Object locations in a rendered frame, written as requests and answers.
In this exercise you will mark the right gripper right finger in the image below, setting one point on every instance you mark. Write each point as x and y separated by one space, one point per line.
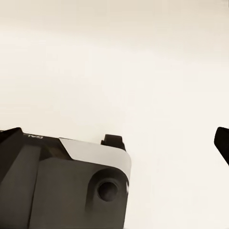
221 141

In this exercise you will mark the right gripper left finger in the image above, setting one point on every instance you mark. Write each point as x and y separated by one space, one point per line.
11 143

